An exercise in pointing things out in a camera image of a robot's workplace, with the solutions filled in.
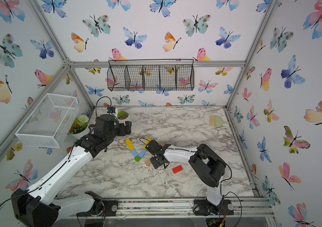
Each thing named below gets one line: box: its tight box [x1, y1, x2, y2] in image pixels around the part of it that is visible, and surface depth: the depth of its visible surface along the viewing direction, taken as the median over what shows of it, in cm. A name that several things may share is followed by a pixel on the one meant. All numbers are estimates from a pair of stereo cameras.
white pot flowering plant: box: [68, 114, 90, 140], surface depth 95 cm
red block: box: [172, 165, 184, 174], surface depth 89 cm
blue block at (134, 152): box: [130, 148, 139, 158], surface depth 96 cm
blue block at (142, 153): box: [138, 148, 147, 159], surface depth 95 cm
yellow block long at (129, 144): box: [125, 139, 135, 151], surface depth 101 cm
